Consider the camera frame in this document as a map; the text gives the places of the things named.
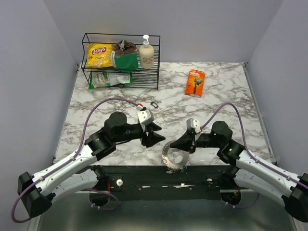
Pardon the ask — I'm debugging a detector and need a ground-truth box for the silver disc keyring holder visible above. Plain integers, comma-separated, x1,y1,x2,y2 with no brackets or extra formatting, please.
162,141,189,171

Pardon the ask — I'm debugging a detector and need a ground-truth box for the yellow Lays chips bag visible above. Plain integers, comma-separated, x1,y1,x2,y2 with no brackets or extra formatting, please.
86,43,113,69

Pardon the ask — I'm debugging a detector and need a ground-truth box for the orange razor box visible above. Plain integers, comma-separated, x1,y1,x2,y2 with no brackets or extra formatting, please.
185,69,205,98

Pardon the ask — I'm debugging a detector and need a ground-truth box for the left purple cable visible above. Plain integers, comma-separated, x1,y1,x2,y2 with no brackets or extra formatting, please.
11,97,142,223

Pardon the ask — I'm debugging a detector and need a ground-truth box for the black wire shelf rack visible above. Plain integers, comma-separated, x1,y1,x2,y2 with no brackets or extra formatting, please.
80,33,161,90

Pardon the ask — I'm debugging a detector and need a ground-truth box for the green brown snack bag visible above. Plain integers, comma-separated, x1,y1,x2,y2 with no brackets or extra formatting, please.
111,40,139,72

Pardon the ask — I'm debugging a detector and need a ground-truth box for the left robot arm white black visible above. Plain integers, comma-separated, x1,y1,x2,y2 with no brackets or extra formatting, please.
17,109,165,218

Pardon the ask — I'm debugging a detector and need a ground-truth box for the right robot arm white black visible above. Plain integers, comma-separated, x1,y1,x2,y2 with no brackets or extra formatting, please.
170,119,308,223

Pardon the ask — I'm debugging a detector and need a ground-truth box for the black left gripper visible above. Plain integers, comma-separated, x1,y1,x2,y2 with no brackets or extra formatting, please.
114,121,166,148

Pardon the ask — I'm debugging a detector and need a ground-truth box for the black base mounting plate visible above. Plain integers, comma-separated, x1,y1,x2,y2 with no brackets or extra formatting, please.
49,163,251,202

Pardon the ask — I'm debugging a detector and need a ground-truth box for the cream soap pump bottle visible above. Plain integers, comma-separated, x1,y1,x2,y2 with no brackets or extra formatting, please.
139,35,154,69

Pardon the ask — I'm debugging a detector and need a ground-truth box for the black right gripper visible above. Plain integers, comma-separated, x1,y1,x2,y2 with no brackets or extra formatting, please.
170,129,222,154

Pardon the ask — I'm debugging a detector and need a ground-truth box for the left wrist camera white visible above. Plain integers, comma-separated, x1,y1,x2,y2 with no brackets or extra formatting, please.
137,109,154,126

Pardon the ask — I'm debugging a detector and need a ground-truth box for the green white snack bag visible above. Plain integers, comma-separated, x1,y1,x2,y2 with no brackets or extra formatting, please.
89,72,132,90

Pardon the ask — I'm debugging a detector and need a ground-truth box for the black key tag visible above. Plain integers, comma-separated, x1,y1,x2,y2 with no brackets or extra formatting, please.
151,102,159,108

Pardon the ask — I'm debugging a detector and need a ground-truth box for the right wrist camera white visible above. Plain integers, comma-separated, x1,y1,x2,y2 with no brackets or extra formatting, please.
186,118,201,134

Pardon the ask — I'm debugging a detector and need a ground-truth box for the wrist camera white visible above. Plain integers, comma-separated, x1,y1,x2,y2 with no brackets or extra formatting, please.
186,118,201,134
137,109,154,126

